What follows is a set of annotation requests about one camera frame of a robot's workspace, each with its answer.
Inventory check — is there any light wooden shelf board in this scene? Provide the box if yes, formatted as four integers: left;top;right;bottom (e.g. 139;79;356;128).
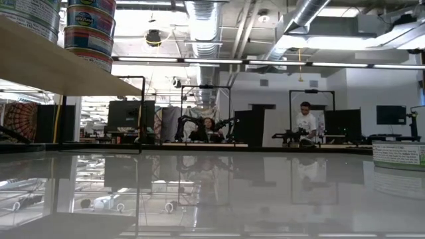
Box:
0;15;143;97

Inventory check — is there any person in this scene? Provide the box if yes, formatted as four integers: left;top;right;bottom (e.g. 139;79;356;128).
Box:
189;116;226;143
294;101;319;147

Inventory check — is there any black cabinet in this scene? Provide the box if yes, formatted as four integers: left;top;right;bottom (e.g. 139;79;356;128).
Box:
233;104;277;148

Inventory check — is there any grey draped cloth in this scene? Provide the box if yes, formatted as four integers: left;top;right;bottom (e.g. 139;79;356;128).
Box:
161;106;220;140

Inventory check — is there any linear ceiling light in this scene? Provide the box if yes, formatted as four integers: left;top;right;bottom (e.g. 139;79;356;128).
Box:
116;56;179;63
248;60;307;66
183;58;244;65
373;64;425;70
311;62;369;68

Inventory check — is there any white panel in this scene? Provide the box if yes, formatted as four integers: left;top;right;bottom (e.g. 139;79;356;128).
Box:
262;108;298;148

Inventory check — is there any black partition panel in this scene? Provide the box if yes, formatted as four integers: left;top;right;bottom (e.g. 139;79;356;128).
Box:
35;104;76;144

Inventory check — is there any red patterned tapestry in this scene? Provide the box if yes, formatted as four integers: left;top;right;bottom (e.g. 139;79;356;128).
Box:
2;101;41;143

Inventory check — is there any black background rig frame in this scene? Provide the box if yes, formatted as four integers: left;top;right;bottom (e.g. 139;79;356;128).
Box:
179;84;232;144
288;88;336;147

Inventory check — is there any black metal shelf bracket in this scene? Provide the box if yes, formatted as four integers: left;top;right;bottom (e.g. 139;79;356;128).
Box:
58;75;147;155

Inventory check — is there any white wall poster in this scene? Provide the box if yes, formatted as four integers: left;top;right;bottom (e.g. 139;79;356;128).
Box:
315;110;326;133

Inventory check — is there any yellow hanging strap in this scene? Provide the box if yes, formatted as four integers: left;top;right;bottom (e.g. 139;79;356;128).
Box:
52;96;64;144

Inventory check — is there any black wall monitor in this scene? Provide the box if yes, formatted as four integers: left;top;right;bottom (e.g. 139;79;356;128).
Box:
376;105;408;126

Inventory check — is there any black camera on stand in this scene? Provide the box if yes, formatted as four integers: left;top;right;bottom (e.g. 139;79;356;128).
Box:
406;111;422;142

